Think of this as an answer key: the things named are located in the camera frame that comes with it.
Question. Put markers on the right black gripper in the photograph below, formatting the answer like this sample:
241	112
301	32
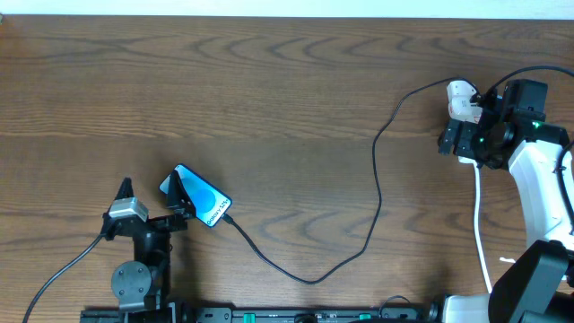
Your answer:
463	141

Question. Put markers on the blue Galaxy smartphone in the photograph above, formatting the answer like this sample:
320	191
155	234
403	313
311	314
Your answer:
211	204

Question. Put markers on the small white paper scrap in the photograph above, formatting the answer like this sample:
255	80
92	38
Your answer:
507	260

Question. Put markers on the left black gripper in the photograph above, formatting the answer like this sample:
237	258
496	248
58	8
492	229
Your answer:
152	223

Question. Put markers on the white power strip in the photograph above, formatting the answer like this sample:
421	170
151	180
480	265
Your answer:
461	106

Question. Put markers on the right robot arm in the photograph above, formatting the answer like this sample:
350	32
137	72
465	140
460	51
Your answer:
540	164

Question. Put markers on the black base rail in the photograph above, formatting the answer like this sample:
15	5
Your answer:
227	315

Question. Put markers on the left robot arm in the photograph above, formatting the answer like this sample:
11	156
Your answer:
142	285

